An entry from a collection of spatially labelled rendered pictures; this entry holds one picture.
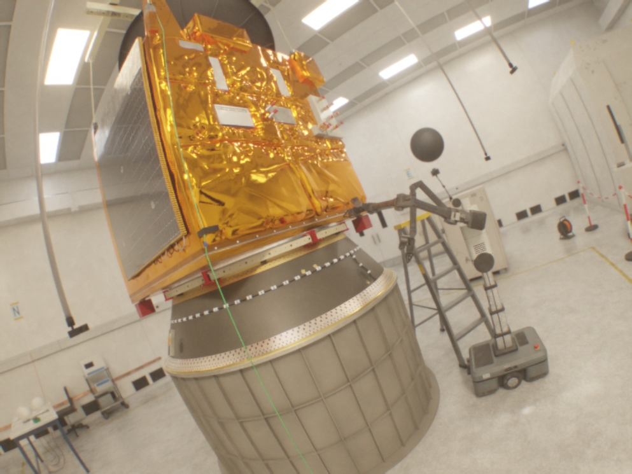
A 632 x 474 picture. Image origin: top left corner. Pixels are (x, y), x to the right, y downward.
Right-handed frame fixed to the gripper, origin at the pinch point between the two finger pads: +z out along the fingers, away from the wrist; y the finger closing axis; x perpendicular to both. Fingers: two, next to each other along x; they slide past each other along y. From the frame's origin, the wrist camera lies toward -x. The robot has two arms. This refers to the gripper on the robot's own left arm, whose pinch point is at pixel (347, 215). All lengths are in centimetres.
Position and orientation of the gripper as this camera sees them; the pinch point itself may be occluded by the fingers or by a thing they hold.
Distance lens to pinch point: 239.3
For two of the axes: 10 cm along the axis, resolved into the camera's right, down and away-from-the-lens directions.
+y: -5.7, 2.0, -8.0
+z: -7.4, 3.1, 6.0
